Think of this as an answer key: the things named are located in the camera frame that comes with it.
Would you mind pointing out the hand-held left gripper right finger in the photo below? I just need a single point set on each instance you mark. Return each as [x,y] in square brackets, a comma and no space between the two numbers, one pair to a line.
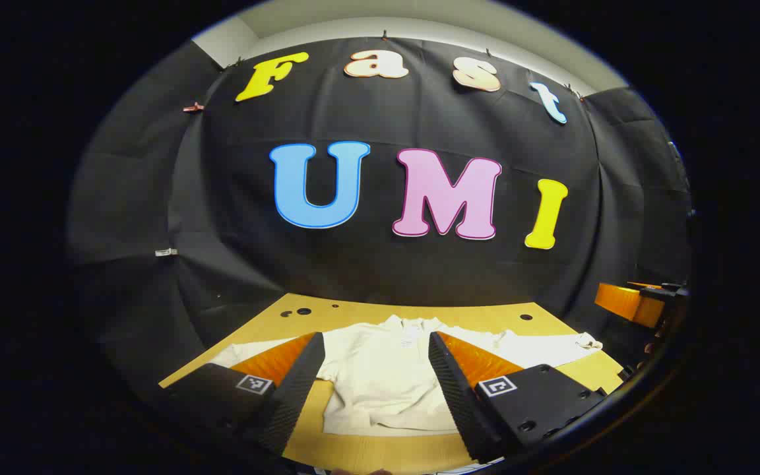
[449,382]

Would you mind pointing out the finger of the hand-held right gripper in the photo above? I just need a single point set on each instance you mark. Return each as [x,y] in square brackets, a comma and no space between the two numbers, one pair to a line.
[624,302]

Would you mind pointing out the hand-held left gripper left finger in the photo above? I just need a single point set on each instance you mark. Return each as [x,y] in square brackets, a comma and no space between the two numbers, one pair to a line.
[301,376]

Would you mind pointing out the white sweatshirt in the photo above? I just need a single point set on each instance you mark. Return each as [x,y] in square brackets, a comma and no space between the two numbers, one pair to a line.
[380,382]

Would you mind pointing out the black backdrop cloth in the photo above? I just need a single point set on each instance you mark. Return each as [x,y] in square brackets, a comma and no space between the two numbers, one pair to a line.
[386,277]

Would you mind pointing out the silver backdrop clip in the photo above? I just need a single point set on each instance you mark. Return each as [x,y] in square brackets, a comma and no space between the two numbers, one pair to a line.
[166,252]

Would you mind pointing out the red backdrop clip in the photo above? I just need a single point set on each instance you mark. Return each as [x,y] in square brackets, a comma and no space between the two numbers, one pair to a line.
[193,106]

